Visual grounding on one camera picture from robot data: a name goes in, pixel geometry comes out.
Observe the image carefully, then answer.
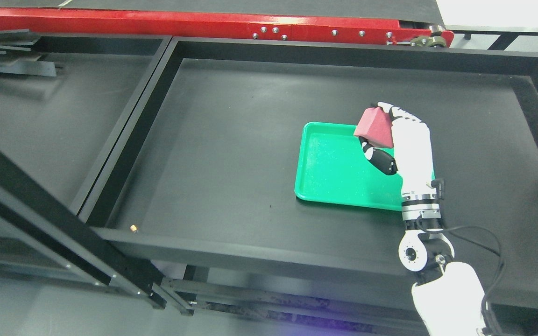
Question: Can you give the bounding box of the green plastic tray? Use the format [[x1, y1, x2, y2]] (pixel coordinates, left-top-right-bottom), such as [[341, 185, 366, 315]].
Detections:
[[294, 122, 436, 211]]

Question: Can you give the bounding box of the black metal shelf right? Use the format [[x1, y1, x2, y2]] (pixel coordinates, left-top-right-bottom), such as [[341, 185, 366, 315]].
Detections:
[[78, 37, 538, 333]]

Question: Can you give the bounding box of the black metal shelf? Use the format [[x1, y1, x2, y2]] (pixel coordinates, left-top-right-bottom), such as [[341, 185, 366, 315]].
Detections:
[[0, 35, 181, 309], [78, 37, 538, 333]]

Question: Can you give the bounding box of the red conveyor frame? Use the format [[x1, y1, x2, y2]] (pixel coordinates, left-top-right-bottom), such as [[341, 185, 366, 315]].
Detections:
[[0, 7, 454, 46]]

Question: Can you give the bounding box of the pink cube block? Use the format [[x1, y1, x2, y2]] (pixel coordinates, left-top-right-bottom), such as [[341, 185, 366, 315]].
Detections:
[[353, 107, 394, 148]]

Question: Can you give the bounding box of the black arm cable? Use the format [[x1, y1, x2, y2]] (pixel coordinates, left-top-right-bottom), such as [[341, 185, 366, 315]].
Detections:
[[418, 224, 505, 336]]

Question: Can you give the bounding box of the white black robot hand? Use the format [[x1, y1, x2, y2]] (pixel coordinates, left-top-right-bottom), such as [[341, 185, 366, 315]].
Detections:
[[358, 102, 435, 200]]

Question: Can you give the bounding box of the black metal shelf left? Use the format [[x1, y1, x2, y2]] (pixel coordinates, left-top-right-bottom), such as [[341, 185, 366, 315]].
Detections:
[[0, 35, 181, 309]]

